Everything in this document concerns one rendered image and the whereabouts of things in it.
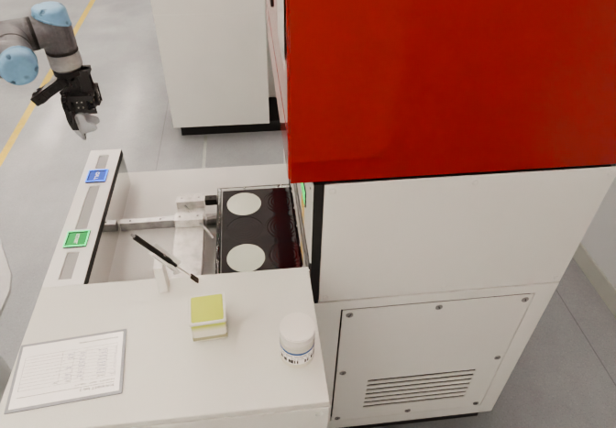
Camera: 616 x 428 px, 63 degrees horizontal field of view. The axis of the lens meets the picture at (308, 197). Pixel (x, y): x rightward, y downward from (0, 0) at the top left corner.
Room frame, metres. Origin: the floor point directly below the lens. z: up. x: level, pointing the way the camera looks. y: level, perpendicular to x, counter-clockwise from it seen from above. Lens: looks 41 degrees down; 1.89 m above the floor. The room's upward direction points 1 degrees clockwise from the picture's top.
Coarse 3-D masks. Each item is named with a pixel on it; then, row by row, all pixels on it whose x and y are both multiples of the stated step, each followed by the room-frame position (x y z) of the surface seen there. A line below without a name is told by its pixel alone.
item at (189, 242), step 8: (192, 208) 1.11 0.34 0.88; (200, 208) 1.11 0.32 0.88; (176, 232) 1.01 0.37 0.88; (184, 232) 1.01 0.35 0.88; (192, 232) 1.01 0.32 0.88; (200, 232) 1.01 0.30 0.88; (176, 240) 0.98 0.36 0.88; (184, 240) 0.98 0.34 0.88; (192, 240) 0.98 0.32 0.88; (200, 240) 0.98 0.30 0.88; (176, 248) 0.94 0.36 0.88; (184, 248) 0.94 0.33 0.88; (192, 248) 0.95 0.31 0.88; (200, 248) 0.95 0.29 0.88; (176, 256) 0.92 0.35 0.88; (184, 256) 0.92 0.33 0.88; (192, 256) 0.92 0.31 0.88; (200, 256) 0.92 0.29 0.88; (184, 264) 0.89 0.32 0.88; (192, 264) 0.89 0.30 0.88; (200, 264) 0.89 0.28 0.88; (184, 272) 0.86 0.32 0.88; (192, 272) 0.86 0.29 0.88; (200, 272) 0.86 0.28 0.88
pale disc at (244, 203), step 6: (246, 192) 1.16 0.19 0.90; (234, 198) 1.14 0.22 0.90; (240, 198) 1.14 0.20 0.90; (246, 198) 1.14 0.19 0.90; (252, 198) 1.14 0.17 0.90; (258, 198) 1.14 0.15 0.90; (228, 204) 1.11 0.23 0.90; (234, 204) 1.11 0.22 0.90; (240, 204) 1.11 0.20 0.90; (246, 204) 1.11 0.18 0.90; (252, 204) 1.11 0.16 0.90; (258, 204) 1.11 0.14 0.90; (234, 210) 1.08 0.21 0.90; (240, 210) 1.09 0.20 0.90; (246, 210) 1.09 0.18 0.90; (252, 210) 1.09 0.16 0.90
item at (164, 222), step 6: (162, 216) 1.10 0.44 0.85; (168, 216) 1.10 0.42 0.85; (120, 222) 1.07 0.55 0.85; (126, 222) 1.07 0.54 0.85; (132, 222) 1.08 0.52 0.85; (138, 222) 1.08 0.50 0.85; (144, 222) 1.08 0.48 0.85; (150, 222) 1.08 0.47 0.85; (156, 222) 1.08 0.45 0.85; (162, 222) 1.08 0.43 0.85; (168, 222) 1.09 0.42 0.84; (210, 222) 1.10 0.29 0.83; (126, 228) 1.07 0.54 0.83; (132, 228) 1.07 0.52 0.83; (138, 228) 1.07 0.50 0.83; (144, 228) 1.08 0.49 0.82; (150, 228) 1.08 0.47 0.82
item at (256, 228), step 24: (240, 192) 1.16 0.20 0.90; (264, 192) 1.17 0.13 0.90; (288, 192) 1.17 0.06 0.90; (240, 216) 1.06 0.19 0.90; (264, 216) 1.06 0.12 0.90; (288, 216) 1.06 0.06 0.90; (240, 240) 0.96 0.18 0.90; (264, 240) 0.96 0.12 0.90; (288, 240) 0.97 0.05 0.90; (264, 264) 0.88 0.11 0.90; (288, 264) 0.88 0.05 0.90
